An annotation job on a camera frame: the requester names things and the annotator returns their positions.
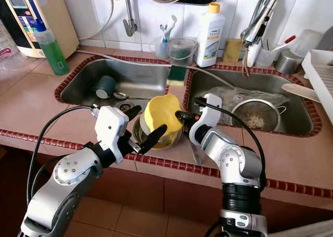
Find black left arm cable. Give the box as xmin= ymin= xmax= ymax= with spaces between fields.
xmin=25 ymin=105 xmax=97 ymax=207

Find clear bottle white cap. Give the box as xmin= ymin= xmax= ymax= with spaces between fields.
xmin=0 ymin=22 xmax=27 ymax=71

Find steel cup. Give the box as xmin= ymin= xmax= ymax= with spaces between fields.
xmin=273 ymin=49 xmax=304 ymax=76

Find small steel sink basin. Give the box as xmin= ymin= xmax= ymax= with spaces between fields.
xmin=55 ymin=56 xmax=173 ymax=111

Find brown string bundle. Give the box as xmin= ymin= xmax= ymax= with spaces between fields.
xmin=239 ymin=54 xmax=252 ymax=81

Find blue mug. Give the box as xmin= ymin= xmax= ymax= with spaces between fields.
xmin=94 ymin=75 xmax=118 ymax=100

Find green yellow sponge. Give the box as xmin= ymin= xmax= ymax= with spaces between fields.
xmin=167 ymin=65 xmax=188 ymax=87

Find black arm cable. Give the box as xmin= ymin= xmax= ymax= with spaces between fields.
xmin=193 ymin=96 xmax=267 ymax=192
xmin=25 ymin=105 xmax=97 ymax=207

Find steel strainer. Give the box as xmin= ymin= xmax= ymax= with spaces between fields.
xmin=231 ymin=98 xmax=290 ymax=133

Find blue white toothbrush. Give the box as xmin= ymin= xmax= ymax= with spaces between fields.
xmin=158 ymin=15 xmax=178 ymax=44

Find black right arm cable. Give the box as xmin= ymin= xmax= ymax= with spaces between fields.
xmin=193 ymin=96 xmax=267 ymax=192

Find clear toothbrush cup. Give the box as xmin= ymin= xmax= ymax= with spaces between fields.
xmin=148 ymin=39 xmax=170 ymax=61

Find white dish rack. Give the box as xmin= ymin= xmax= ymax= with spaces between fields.
xmin=301 ymin=26 xmax=333 ymax=126

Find red handled utensil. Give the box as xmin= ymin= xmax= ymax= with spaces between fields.
xmin=267 ymin=34 xmax=298 ymax=53

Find chrome sink faucet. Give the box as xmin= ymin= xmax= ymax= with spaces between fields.
xmin=239 ymin=0 xmax=287 ymax=69

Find thin white water tube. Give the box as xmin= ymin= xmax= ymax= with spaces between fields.
xmin=77 ymin=0 xmax=114 ymax=43

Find clear plastic bag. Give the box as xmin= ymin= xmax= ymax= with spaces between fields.
xmin=205 ymin=86 xmax=290 ymax=110

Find steel bowl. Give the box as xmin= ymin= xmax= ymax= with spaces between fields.
xmin=132 ymin=114 xmax=186 ymax=151

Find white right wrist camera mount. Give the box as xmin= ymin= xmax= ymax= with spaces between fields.
xmin=188 ymin=93 xmax=224 ymax=144

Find beige water purifier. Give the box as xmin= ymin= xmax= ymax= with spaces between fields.
xmin=0 ymin=0 xmax=81 ymax=59

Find clear plastic utensil cup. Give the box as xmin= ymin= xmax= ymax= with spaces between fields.
xmin=254 ymin=44 xmax=277 ymax=69

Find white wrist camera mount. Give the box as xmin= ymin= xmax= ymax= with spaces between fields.
xmin=188 ymin=93 xmax=224 ymax=144
xmin=93 ymin=105 xmax=131 ymax=165

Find green dish soap bottle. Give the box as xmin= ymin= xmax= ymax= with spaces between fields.
xmin=34 ymin=20 xmax=71 ymax=77

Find white plastic container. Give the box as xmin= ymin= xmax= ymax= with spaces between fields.
xmin=288 ymin=29 xmax=325 ymax=58

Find white detergent bottle yellow cap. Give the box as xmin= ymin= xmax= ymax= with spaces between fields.
xmin=195 ymin=2 xmax=226 ymax=69

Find wooden spatula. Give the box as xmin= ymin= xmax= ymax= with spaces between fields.
xmin=280 ymin=83 xmax=324 ymax=104

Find clear plastic jug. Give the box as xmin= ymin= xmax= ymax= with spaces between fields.
xmin=167 ymin=38 xmax=198 ymax=67

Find yellow scouring pad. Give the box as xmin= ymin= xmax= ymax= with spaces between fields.
xmin=221 ymin=38 xmax=245 ymax=64

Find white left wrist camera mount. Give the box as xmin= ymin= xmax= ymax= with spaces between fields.
xmin=93 ymin=105 xmax=131 ymax=165

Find large steel sink basin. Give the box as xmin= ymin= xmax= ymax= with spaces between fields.
xmin=184 ymin=67 xmax=319 ymax=140

